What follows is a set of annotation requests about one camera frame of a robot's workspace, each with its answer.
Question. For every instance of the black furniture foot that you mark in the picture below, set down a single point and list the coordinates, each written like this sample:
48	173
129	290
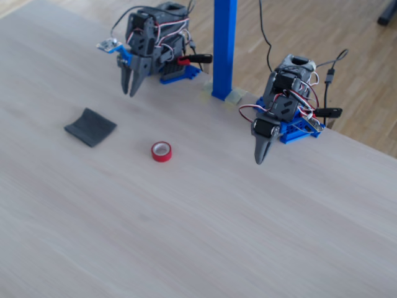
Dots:
387	15

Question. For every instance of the blue base plate with board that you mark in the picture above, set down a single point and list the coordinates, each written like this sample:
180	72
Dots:
291	134

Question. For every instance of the grey robot arm with camera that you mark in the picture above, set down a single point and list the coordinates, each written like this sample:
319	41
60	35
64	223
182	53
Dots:
164	34

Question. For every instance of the grey folded cloth mat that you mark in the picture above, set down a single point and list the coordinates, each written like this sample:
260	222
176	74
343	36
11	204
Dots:
90	127

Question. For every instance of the grey gripper body black motor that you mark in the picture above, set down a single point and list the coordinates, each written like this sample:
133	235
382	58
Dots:
263	127

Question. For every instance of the translucent tape patch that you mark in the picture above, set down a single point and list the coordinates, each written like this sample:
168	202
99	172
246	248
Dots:
237	97
207	89

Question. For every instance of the blue arm base plate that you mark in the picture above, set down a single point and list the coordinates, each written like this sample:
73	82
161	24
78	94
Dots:
189	74

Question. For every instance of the black table clamp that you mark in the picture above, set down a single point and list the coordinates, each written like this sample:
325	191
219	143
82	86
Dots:
328	112

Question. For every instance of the small controller circuit board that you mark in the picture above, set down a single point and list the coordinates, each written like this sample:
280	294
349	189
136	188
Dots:
311	124

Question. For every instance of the grey robot arm without camera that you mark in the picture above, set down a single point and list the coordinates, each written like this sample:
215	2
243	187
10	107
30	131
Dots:
285	80

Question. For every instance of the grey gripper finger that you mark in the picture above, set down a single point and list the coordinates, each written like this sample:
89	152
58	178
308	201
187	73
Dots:
125	77
136	82

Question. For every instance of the blue upright post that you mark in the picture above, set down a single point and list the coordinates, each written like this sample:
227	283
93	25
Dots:
223	46

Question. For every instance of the red tape roll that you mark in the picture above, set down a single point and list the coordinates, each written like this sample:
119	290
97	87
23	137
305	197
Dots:
161	158

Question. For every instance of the grey gripper body with camera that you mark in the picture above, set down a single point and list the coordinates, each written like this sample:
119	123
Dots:
141	66

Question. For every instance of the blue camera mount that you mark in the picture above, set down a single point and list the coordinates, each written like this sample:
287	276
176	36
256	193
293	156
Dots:
125	55

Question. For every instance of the idle gripper grey finger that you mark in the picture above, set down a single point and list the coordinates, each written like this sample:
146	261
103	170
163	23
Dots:
266	146
258	152

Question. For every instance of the small wrist camera board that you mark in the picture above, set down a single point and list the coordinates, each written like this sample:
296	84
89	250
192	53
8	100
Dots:
108	45

